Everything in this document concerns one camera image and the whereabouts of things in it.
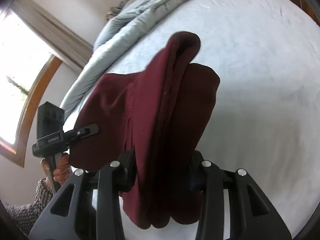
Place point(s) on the checkered left sleeve forearm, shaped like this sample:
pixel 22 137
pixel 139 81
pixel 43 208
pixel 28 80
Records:
pixel 25 216

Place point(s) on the white fleece bed sheet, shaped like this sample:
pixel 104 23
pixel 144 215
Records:
pixel 266 119

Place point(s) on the wooden window frame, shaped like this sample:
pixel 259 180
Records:
pixel 16 152

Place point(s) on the person left hand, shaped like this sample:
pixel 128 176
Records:
pixel 61 173

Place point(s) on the grey folded quilt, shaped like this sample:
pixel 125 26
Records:
pixel 117 36

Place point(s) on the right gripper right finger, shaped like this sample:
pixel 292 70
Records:
pixel 198 180

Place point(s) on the beige curtain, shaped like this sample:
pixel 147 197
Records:
pixel 70 48

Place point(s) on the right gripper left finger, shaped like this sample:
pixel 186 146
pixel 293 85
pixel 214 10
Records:
pixel 128 176

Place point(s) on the maroon pants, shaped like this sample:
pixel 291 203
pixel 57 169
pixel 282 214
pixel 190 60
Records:
pixel 161 114

